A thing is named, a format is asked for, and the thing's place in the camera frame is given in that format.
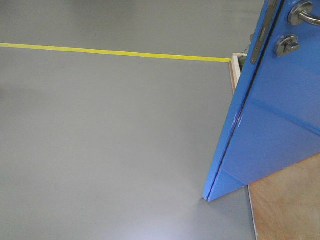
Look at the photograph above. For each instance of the wooden platform with white border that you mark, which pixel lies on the wooden platform with white border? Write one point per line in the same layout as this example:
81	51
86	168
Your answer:
287	205

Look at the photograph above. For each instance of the metal thumb turn lock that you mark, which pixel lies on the metal thumb turn lock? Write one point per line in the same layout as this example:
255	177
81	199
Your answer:
286	45

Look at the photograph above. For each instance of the blue door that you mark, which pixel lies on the blue door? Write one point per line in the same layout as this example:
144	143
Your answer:
219	182

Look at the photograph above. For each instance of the metal latch plate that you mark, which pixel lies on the metal latch plate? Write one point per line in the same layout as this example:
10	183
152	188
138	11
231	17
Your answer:
271	8

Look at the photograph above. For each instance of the metal door lever handle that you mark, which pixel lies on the metal door lever handle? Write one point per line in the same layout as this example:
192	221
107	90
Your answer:
302	13

